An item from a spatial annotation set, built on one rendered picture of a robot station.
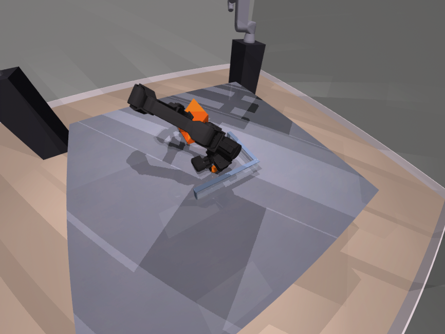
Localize clear low glass walls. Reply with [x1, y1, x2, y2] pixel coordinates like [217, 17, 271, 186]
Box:
[196, 149, 259, 199]

